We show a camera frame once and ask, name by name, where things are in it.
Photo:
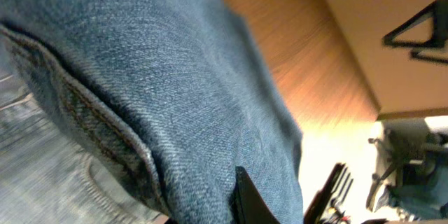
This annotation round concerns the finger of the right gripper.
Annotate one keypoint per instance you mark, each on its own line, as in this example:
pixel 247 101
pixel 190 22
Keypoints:
pixel 424 34

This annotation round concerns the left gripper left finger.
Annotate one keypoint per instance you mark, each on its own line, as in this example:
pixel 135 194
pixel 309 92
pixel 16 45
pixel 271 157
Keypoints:
pixel 249 207

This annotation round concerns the light blue jeans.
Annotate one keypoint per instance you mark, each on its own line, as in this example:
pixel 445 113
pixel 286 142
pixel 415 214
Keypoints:
pixel 65 156

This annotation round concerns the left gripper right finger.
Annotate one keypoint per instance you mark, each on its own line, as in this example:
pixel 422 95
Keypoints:
pixel 327 206

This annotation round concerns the dark blue jeans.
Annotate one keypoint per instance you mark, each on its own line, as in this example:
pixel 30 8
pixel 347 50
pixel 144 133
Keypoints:
pixel 188 79

